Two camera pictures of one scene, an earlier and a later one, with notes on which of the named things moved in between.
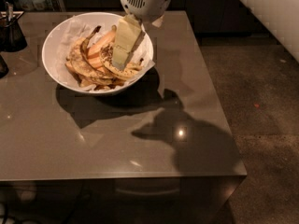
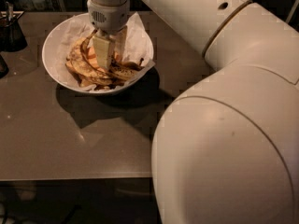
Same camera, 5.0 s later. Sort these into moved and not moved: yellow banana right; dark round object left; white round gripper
Moved: white round gripper
Not moved: yellow banana right; dark round object left
